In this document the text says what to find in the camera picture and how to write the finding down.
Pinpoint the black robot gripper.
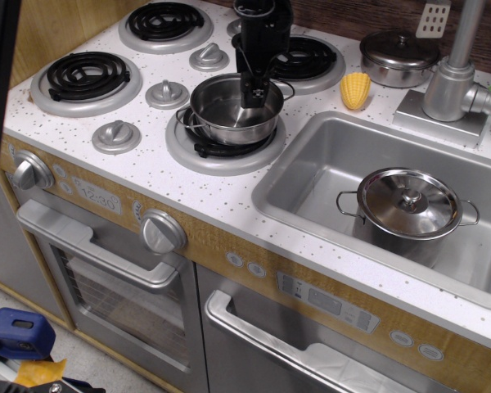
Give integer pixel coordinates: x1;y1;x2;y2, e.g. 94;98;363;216
233;1;292;108

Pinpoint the small steel pan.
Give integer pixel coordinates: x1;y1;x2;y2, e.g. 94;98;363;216
175;74;295;145

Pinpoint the back right stove burner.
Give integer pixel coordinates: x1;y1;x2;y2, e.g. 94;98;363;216
231;34;347;97

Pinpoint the stove burner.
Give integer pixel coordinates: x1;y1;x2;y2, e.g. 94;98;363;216
231;34;347;97
118;2;214;55
30;52;142;118
165;115;286;176

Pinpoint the front right stove burner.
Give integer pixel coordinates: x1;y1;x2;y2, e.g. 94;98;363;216
165;115;286;176

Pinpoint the back left stove burner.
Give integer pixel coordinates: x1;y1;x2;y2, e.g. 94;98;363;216
118;2;214;55

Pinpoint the front left stove burner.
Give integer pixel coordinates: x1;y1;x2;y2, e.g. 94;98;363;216
30;52;142;118

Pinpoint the grey stovetop knob upper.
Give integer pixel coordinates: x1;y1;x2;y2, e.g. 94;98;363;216
189;43;230;72

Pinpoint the grey stovetop knob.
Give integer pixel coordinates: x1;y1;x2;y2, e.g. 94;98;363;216
145;79;190;110
227;19;241;38
189;43;230;72
92;120;142;155

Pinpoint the grey stovetop knob back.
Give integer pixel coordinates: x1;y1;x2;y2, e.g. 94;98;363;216
227;19;241;38

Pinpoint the grey stovetop knob middle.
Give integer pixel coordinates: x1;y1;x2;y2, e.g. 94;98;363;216
145;79;190;110

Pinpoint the yellow toy corn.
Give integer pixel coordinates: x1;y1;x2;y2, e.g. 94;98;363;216
340;72;372;110

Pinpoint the lidded steel pot on counter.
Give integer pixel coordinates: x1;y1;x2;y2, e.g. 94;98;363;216
359;29;440;88

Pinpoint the grey stovetop knob front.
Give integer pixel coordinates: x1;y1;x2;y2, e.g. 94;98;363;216
92;120;142;155

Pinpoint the right oven dial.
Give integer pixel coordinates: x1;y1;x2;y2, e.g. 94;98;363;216
140;209;187;255

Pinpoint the oven dial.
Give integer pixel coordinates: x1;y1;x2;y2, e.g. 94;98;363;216
12;150;55;190
140;209;187;255

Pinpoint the white slotted spatula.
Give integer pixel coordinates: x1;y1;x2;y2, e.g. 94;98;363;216
416;0;451;39

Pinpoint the lidded steel pot in sink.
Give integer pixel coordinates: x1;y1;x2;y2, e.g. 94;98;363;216
336;167;480;268

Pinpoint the grey toy faucet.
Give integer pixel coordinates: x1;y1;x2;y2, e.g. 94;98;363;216
393;1;491;147

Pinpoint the grey toy sink basin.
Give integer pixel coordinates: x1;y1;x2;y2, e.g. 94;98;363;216
252;112;491;309

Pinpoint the left oven dial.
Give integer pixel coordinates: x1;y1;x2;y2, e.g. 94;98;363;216
12;150;55;190

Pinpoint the blue clamp tool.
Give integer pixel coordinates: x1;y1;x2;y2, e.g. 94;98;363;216
0;308;56;360

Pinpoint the oven door with handle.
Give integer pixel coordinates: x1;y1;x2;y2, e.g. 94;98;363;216
15;187;209;392

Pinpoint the dishwasher door with handle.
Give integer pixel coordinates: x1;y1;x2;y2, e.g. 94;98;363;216
195;261;471;393

